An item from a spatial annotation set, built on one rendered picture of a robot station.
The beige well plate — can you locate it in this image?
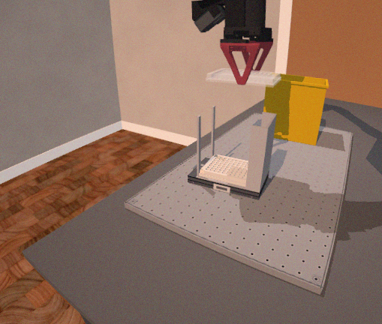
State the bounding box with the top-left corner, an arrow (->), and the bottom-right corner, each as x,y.
199,154 -> 248,187

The yellow open-top bin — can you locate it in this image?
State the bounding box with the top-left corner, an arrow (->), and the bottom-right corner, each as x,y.
263,73 -> 329,146

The translucent white well plate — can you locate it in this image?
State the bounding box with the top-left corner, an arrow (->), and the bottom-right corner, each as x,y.
206,68 -> 281,88

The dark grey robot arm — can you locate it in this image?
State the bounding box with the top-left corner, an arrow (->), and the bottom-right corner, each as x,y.
191,0 -> 245,33

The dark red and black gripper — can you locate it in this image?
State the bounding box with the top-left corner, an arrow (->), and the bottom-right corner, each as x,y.
220,0 -> 273,85

